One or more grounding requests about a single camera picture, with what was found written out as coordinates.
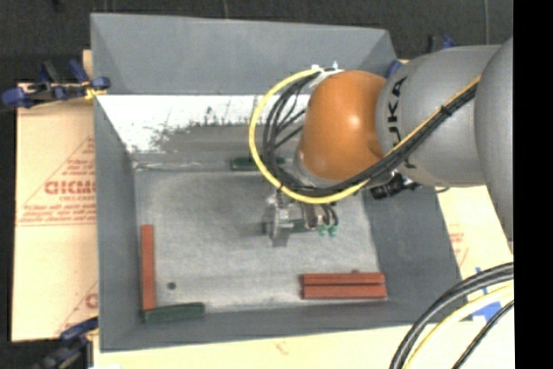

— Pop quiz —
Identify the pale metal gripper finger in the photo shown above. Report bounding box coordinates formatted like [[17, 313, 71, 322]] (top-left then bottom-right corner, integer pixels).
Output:
[[264, 194, 280, 236], [271, 221, 291, 248]]

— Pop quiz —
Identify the dark green flat block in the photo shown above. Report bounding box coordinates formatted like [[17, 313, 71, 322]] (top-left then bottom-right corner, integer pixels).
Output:
[[143, 302, 207, 323], [229, 156, 287, 172]]

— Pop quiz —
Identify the grey metal bin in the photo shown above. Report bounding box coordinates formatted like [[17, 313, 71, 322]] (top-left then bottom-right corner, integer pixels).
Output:
[[89, 12, 466, 351]]

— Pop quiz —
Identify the red-brown flat block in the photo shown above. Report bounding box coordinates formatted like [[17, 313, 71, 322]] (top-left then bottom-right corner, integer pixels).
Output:
[[300, 283, 389, 302], [298, 271, 386, 287], [139, 224, 157, 312]]

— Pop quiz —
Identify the brown cardboard board red print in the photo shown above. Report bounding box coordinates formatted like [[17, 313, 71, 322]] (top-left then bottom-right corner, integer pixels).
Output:
[[10, 48, 101, 343]]

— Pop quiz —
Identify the black cylinder on white bracket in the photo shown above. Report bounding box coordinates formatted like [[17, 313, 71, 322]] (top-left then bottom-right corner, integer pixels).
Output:
[[369, 173, 421, 200]]

